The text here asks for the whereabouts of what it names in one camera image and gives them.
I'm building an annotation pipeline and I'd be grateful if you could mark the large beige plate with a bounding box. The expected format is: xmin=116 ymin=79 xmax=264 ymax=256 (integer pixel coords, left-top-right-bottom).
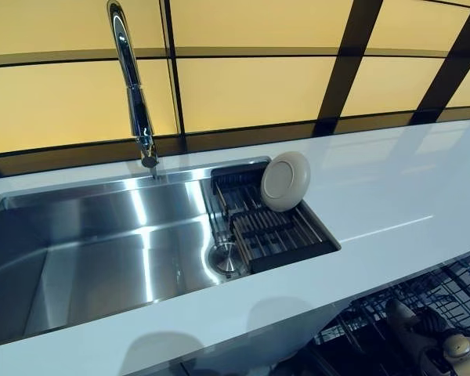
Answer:
xmin=384 ymin=297 xmax=442 ymax=375

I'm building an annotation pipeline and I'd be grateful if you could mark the white cabinet door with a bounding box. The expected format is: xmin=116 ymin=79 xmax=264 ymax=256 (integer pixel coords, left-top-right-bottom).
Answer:
xmin=178 ymin=309 xmax=340 ymax=376

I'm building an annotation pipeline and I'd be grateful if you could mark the light wire dishwasher rack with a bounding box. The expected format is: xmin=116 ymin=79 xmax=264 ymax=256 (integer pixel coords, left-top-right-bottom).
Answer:
xmin=440 ymin=248 xmax=470 ymax=301

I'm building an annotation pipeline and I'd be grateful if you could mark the chrome kitchen faucet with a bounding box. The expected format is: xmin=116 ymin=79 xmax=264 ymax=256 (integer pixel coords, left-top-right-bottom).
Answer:
xmin=106 ymin=0 xmax=160 ymax=182

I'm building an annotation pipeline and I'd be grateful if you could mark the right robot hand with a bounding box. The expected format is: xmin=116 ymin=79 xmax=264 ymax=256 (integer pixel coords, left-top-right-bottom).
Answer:
xmin=408 ymin=306 xmax=456 ymax=353

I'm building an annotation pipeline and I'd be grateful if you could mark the small beige plate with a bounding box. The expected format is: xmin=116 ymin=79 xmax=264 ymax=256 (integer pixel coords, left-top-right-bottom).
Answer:
xmin=259 ymin=150 xmax=312 ymax=213

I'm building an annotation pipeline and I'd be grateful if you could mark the round steel sink drain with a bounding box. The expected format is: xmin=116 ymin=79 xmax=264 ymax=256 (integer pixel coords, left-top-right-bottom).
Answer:
xmin=204 ymin=241 xmax=244 ymax=276

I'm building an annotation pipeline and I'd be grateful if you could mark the black dish drying rack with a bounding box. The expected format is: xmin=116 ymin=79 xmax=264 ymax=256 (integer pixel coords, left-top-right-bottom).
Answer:
xmin=209 ymin=157 xmax=342 ymax=276

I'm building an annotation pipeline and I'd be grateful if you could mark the open black dishwasher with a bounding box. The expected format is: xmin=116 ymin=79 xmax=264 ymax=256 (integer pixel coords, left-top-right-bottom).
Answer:
xmin=309 ymin=246 xmax=470 ymax=376

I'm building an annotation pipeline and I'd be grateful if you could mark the stainless steel sink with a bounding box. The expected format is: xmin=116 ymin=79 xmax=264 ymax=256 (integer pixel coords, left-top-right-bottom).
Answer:
xmin=0 ymin=155 xmax=342 ymax=350

